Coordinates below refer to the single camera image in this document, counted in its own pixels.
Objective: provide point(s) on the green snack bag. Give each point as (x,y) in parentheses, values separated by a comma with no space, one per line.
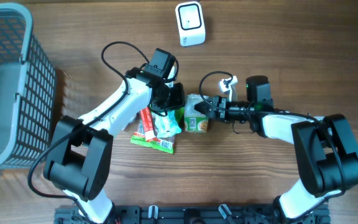
(161,144)

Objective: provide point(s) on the light blue candy packet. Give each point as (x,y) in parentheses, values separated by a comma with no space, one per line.
(166,126)

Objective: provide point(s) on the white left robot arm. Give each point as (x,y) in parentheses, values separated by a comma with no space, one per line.
(79,158)

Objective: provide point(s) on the cup noodles container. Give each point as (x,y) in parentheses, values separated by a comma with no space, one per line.
(194,121)

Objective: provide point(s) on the red stick packet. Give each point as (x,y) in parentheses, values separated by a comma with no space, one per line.
(146,117)

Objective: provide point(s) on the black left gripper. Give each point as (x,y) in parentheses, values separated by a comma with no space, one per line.
(179,102)

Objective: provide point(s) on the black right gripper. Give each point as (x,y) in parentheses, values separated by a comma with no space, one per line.
(217,101)

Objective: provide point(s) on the dark grey plastic basket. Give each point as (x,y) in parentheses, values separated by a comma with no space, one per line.
(27,90)

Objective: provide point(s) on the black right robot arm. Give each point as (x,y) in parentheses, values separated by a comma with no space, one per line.
(325,147)

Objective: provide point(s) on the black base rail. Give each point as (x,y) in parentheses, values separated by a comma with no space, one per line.
(197,214)

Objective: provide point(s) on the white barcode scanner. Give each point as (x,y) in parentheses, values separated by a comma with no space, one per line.
(190,22)

